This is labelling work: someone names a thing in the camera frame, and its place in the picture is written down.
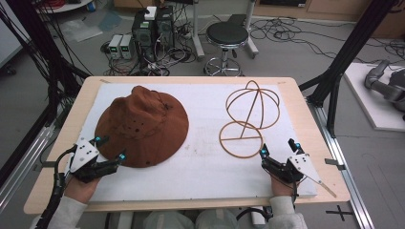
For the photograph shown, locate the white power strip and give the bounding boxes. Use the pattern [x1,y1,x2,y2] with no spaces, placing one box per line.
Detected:
[249,206,267,228]

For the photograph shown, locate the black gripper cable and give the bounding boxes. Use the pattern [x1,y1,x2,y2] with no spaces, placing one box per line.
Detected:
[33,146,77,229]

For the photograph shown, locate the teal sheet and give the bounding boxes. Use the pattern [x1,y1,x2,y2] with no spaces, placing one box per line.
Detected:
[97,10,123,32]

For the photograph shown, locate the person's right hand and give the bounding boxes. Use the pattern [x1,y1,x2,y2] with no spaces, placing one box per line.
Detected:
[270,174,297,198]

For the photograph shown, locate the black frame post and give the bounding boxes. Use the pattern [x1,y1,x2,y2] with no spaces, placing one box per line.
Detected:
[298,0,399,138]
[0,0,92,137]

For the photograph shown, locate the person's left hand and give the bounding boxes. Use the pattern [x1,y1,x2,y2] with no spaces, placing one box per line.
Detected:
[64,177,101,204]

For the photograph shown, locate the black floor cables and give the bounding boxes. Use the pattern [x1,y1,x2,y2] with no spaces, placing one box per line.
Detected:
[249,16,405,65]

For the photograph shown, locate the wooden wire hat stand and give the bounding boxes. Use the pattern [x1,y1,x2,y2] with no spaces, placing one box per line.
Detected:
[218,79,282,159]

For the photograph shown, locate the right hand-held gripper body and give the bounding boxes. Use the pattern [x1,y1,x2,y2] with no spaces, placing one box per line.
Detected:
[269,154,338,198]

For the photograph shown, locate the aluminium rail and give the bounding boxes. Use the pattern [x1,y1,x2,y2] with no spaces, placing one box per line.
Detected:
[0,123,57,215]
[306,97,376,229]

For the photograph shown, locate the white platform board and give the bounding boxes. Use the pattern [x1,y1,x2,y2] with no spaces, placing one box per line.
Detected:
[343,61,405,133]

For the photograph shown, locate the grey robot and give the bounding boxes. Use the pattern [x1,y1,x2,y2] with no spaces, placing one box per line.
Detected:
[364,59,405,113]

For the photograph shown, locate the white box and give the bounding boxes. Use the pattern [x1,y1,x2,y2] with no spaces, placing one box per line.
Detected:
[143,6,158,21]

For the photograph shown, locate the metal table bracket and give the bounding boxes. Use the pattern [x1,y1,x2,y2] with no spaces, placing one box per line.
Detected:
[32,159,57,173]
[324,157,347,172]

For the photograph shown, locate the grey power supply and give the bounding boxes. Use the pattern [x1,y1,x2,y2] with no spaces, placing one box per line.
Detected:
[108,33,124,60]
[119,33,137,61]

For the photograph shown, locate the white stand leg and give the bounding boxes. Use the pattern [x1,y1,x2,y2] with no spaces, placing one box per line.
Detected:
[190,0,206,62]
[244,0,260,60]

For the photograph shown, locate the clear plastic sheet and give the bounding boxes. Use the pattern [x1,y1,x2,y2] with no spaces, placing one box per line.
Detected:
[59,18,104,43]

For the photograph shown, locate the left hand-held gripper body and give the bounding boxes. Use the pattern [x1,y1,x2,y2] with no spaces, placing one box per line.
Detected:
[65,136,108,184]

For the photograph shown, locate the white foam mat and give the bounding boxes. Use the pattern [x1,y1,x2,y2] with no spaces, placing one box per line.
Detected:
[76,83,318,203]

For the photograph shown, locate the black computer tower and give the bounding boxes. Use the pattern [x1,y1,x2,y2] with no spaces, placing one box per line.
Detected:
[131,10,158,61]
[155,6,176,50]

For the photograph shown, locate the black round stool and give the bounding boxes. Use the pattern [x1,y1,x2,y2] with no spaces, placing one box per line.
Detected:
[203,21,250,77]

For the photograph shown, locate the white round table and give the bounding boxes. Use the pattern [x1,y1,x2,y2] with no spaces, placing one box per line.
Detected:
[34,0,96,14]

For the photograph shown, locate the person's leg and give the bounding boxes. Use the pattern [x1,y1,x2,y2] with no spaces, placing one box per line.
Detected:
[194,208,240,229]
[141,210,196,229]

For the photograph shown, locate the brown fabric hat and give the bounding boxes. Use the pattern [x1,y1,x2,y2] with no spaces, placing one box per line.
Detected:
[94,85,190,169]

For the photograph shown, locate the tangle of floor cables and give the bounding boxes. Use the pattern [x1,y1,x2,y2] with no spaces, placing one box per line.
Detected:
[100,39,199,77]

